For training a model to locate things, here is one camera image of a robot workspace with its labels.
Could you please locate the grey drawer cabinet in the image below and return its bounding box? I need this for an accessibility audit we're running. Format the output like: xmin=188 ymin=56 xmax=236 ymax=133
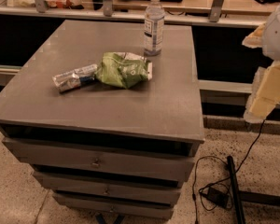
xmin=0 ymin=21 xmax=204 ymax=209

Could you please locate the clear plastic water bottle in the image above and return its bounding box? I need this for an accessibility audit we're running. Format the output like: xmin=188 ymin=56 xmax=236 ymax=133
xmin=144 ymin=0 xmax=165 ymax=56

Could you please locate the black power cable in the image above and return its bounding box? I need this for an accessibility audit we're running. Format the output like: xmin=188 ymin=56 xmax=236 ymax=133
xmin=191 ymin=119 xmax=267 ymax=224

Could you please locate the grey metal railing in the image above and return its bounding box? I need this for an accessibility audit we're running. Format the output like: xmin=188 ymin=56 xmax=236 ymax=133
xmin=0 ymin=0 xmax=275 ymax=27

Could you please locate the grey drawer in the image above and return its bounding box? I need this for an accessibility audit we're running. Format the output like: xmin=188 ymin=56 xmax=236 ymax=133
xmin=3 ymin=138 xmax=193 ymax=182
xmin=53 ymin=193 xmax=174 ymax=219
xmin=33 ymin=172 xmax=180 ymax=206

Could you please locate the silver blue foil packet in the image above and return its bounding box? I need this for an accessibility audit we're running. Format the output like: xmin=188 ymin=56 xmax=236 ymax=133
xmin=52 ymin=64 xmax=98 ymax=92

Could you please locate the green chip bag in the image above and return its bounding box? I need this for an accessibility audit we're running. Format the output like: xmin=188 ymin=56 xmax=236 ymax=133
xmin=95 ymin=52 xmax=152 ymax=89

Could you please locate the black floor bar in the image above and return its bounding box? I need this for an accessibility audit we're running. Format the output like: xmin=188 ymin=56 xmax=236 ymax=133
xmin=227 ymin=156 xmax=245 ymax=224

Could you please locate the middle grey drawer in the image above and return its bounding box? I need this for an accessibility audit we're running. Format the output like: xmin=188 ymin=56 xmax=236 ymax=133
xmin=33 ymin=172 xmax=180 ymax=206

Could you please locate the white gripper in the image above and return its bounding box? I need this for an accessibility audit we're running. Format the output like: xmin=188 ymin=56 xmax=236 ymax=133
xmin=242 ymin=4 xmax=280 ymax=122

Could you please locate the bottom grey drawer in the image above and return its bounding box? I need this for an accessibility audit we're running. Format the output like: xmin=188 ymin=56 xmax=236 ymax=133
xmin=53 ymin=193 xmax=174 ymax=219

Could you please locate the top grey drawer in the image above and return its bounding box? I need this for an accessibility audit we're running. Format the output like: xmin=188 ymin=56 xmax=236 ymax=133
xmin=3 ymin=138 xmax=193 ymax=182

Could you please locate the black power adapter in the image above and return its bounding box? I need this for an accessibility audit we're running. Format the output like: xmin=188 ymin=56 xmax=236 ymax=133
xmin=206 ymin=187 xmax=229 ymax=208

